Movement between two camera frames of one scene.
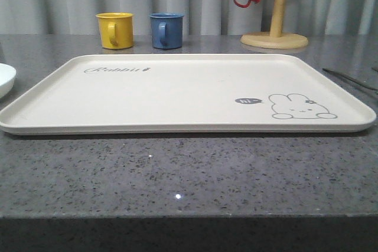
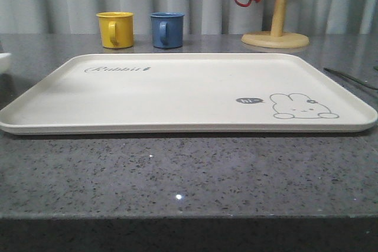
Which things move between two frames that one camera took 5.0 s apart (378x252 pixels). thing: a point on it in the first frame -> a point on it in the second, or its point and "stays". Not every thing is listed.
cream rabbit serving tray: (185, 93) stays
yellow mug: (116, 30) stays
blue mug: (167, 30) stays
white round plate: (7, 75) -> (5, 62)
